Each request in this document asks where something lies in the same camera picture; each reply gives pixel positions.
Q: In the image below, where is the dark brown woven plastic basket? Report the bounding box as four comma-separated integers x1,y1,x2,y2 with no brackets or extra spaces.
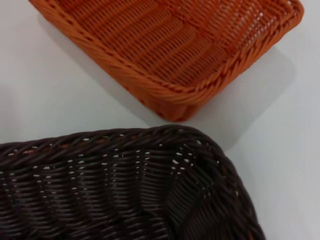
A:
0,124,267,240

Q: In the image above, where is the orange woven plastic basket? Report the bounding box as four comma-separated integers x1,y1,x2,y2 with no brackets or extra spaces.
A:
27,0,306,123

